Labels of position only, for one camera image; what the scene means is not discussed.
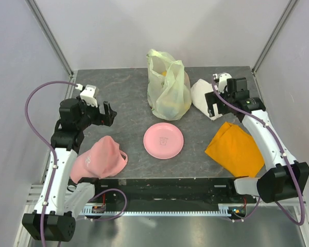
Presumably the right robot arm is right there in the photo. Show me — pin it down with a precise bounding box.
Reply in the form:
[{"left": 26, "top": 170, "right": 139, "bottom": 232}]
[{"left": 205, "top": 91, "right": 309, "bottom": 203}]

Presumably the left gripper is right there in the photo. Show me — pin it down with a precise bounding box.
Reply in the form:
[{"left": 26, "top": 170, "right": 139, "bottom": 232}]
[{"left": 76, "top": 96, "right": 116, "bottom": 130}]

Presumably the left aluminium frame post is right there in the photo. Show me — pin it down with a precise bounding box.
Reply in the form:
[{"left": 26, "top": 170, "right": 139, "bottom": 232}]
[{"left": 25, "top": 0, "right": 74, "bottom": 77}]

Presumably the white cable duct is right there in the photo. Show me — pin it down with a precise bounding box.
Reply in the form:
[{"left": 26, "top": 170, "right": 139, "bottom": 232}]
[{"left": 79, "top": 204, "right": 244, "bottom": 217}]

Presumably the pink plate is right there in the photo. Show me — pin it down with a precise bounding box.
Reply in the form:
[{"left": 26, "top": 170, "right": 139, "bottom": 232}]
[{"left": 143, "top": 122, "right": 184, "bottom": 160}]

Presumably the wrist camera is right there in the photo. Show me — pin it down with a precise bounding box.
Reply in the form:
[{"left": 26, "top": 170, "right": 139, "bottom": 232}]
[
  {"left": 213, "top": 73, "right": 232, "bottom": 94},
  {"left": 75, "top": 84, "right": 99, "bottom": 108}
]

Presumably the right aluminium frame post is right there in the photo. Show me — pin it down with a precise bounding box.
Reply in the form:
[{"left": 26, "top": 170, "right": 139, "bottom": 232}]
[{"left": 251, "top": 0, "right": 299, "bottom": 75}]

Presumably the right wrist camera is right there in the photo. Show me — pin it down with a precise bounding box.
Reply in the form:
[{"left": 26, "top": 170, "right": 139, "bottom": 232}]
[{"left": 213, "top": 73, "right": 232, "bottom": 94}]

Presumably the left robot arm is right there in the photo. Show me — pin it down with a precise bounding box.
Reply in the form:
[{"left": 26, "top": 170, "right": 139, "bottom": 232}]
[{"left": 22, "top": 97, "right": 116, "bottom": 245}]

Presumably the pink baseball cap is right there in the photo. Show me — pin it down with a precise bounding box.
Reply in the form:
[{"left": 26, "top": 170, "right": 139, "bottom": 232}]
[{"left": 70, "top": 136, "right": 128, "bottom": 184}]

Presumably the aluminium frame post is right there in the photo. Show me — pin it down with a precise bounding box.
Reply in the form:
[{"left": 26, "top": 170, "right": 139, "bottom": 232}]
[
  {"left": 25, "top": 0, "right": 74, "bottom": 77},
  {"left": 251, "top": 0, "right": 299, "bottom": 75}
]

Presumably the orange folded cloth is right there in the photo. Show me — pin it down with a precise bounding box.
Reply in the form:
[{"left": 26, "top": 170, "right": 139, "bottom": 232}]
[{"left": 204, "top": 122, "right": 265, "bottom": 178}]

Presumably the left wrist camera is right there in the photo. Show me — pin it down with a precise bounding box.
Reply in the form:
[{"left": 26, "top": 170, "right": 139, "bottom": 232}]
[{"left": 75, "top": 84, "right": 99, "bottom": 108}]

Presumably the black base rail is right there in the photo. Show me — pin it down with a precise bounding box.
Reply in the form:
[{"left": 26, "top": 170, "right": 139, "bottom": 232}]
[{"left": 79, "top": 178, "right": 256, "bottom": 204}]

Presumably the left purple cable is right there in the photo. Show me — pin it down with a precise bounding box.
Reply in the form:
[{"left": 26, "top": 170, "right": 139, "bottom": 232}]
[{"left": 24, "top": 80, "right": 78, "bottom": 247}]

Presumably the translucent green plastic bag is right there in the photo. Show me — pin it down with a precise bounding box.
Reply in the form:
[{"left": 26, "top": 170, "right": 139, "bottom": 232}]
[{"left": 146, "top": 49, "right": 192, "bottom": 121}]

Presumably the white folded towel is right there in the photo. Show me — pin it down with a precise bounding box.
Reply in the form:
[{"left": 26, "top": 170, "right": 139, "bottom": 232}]
[{"left": 191, "top": 79, "right": 222, "bottom": 121}]

